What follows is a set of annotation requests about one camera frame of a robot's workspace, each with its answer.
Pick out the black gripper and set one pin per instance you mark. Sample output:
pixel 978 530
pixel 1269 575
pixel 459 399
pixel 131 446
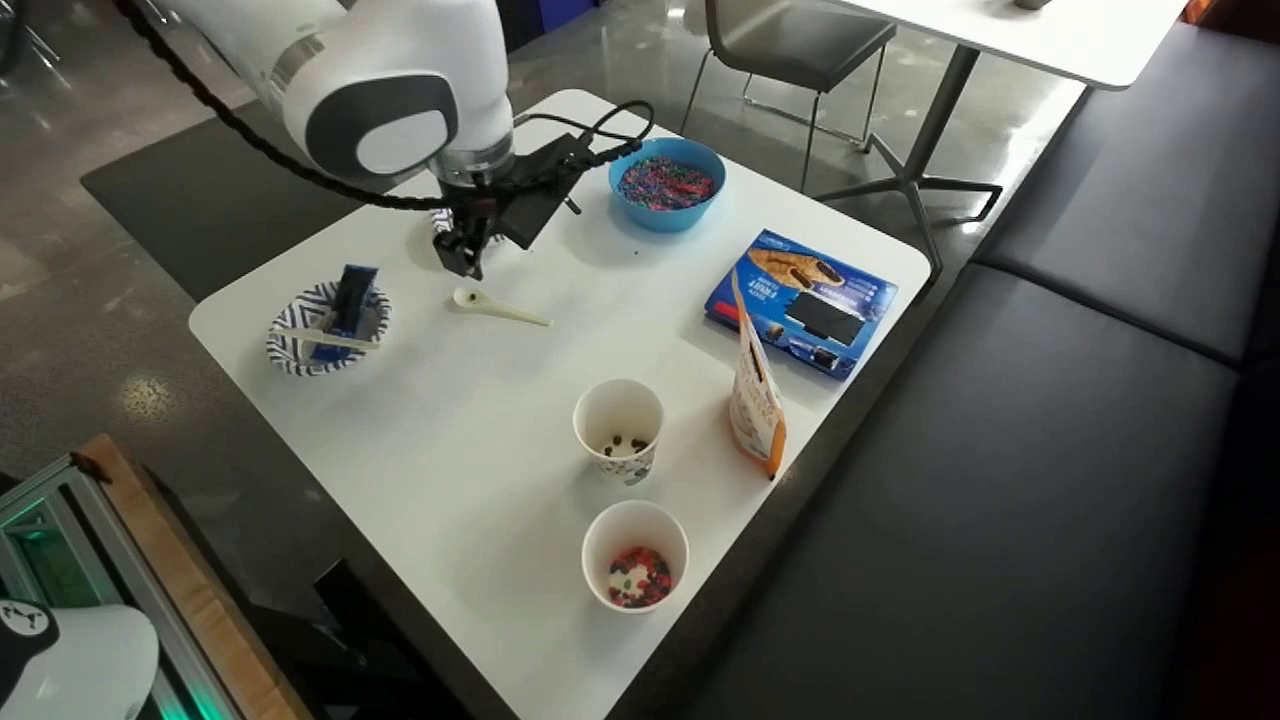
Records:
pixel 527 186

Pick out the patterned paper bowl with packet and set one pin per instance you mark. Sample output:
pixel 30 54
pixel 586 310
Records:
pixel 298 350

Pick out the blue plastic bowl with candies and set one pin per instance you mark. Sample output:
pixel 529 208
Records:
pixel 666 186

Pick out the paper cup with dark beans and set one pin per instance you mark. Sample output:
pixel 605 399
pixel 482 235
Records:
pixel 616 425

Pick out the paper cup with red candies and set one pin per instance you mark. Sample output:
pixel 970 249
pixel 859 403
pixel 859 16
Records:
pixel 637 567

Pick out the dark blue snack packet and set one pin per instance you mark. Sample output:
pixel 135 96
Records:
pixel 353 302

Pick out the flat white stirring stick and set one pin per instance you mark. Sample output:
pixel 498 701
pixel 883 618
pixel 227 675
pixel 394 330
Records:
pixel 324 343

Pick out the dark blue bin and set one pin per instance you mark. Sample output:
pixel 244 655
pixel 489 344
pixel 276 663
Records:
pixel 553 16

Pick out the dark floor mat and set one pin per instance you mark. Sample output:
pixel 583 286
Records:
pixel 185 221

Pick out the orange and white snack pouch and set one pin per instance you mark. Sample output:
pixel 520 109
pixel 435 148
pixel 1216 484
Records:
pixel 753 412

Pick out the blue cookie box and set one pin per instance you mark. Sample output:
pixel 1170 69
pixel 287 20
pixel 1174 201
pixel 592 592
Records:
pixel 803 305

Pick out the grey chair with metal legs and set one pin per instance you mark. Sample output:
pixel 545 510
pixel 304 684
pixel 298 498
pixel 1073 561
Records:
pixel 792 34

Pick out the wooden plank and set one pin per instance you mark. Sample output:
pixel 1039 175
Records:
pixel 185 585

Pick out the white rounded device black emblem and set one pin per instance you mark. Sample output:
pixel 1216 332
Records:
pixel 80 664

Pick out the black sofa seat cushion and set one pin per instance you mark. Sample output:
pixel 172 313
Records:
pixel 985 532
pixel 1144 201

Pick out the white side table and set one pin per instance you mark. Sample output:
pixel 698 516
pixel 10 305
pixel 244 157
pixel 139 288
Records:
pixel 1064 34

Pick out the metal frame cart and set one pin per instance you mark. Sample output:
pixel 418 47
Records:
pixel 52 546

